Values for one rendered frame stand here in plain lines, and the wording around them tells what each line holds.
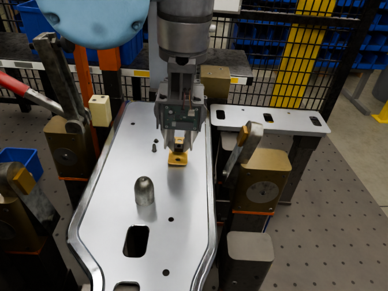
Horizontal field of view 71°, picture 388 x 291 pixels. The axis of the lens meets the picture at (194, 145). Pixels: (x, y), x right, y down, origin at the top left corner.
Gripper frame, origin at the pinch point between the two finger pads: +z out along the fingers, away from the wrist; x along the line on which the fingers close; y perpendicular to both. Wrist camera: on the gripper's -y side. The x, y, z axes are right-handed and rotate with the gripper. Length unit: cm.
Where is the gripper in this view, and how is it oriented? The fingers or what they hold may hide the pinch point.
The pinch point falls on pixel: (179, 143)
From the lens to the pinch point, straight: 54.2
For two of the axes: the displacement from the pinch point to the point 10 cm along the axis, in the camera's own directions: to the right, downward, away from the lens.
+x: 10.0, 0.7, 0.4
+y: -0.1, 6.4, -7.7
